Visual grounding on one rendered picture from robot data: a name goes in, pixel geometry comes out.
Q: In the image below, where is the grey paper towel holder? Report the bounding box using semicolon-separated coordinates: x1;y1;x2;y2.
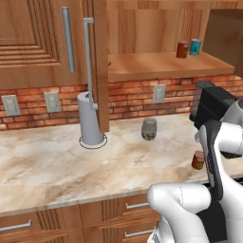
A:
77;90;109;150

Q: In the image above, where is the black coffee machine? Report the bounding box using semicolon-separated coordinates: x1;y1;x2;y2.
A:
189;81;243;159

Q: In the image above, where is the wooden cabinet door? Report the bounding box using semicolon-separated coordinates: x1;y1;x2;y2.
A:
201;9;243;79
83;0;111;134
0;0;89;91

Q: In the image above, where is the open wooden wall cabinet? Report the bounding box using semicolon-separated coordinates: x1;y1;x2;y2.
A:
106;0;243;83

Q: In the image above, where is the glass jar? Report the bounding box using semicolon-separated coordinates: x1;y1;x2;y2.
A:
140;117;158;141

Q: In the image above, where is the grey wall outlet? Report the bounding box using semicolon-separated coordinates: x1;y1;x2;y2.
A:
152;84;167;104
1;94;22;117
44;91;62;114

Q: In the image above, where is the grey bar door handle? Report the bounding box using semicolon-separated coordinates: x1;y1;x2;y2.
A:
61;6;77;73
83;17;100;111

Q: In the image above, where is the wooden drawer front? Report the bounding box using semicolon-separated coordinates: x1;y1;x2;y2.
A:
117;193;161;222
0;207;82;243
117;218;159;243

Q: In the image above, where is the teal can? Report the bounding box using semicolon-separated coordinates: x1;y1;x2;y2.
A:
189;38;203;57

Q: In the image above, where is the red can with green label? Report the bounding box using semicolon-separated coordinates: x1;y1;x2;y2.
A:
191;150;206;171
176;40;190;60

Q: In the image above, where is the grey drawer handle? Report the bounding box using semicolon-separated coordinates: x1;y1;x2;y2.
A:
0;219;33;234
123;226;158;238
124;201;150;211

